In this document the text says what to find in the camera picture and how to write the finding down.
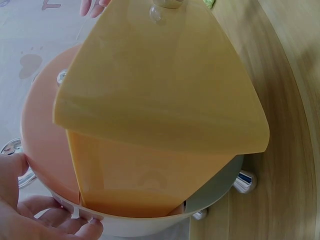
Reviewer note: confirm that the person's left thumb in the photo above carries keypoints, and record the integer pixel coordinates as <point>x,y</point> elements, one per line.
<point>15,165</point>

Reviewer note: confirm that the person's right fingers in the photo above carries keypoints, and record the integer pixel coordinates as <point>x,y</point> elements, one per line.
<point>93,7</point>

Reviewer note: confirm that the round white compartment box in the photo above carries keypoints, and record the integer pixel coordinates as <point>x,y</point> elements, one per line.
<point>140,226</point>

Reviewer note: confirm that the person's right hand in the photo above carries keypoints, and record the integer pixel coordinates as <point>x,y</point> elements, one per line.
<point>93,7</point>

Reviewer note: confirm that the small green object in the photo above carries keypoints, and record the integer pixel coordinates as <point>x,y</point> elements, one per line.
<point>209,2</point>

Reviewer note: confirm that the person's left hand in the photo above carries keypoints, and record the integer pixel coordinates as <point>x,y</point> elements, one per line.
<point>22,220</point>

